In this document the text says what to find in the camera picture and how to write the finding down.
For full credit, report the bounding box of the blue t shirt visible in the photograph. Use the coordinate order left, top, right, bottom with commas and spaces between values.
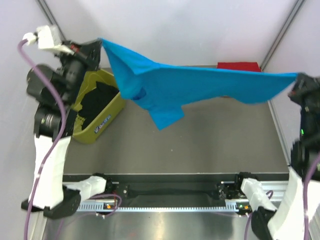
102, 39, 298, 130

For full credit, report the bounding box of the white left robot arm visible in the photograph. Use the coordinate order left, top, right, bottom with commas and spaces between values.
21, 25, 114, 220

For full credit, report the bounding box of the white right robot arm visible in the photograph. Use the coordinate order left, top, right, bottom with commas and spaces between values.
233, 73, 320, 240

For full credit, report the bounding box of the black t shirt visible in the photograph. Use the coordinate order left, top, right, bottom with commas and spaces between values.
78, 81, 119, 130

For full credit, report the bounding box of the red folded t shirt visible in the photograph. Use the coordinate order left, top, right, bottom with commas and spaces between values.
216, 62, 261, 72

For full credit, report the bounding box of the olive green plastic bin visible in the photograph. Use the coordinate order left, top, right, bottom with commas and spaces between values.
73, 69, 126, 144

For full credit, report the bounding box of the left corner aluminium post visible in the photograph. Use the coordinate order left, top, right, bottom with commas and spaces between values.
35, 0, 66, 40

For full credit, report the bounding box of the corner aluminium post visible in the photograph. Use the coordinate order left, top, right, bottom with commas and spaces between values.
260, 0, 306, 71
35, 0, 66, 40

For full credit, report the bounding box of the right corner aluminium post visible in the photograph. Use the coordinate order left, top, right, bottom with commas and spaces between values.
260, 0, 306, 71

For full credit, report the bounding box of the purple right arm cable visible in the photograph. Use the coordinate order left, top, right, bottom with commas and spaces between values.
243, 152, 320, 240

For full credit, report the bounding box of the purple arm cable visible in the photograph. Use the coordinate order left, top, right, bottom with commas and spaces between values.
16, 39, 123, 240
243, 152, 320, 240

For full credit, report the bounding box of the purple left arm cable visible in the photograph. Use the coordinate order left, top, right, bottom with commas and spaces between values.
16, 39, 123, 240

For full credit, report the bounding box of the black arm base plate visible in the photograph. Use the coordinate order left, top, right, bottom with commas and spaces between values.
104, 180, 240, 200

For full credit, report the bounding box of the white slotted cable duct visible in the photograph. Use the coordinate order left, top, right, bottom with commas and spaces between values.
74, 201, 253, 213

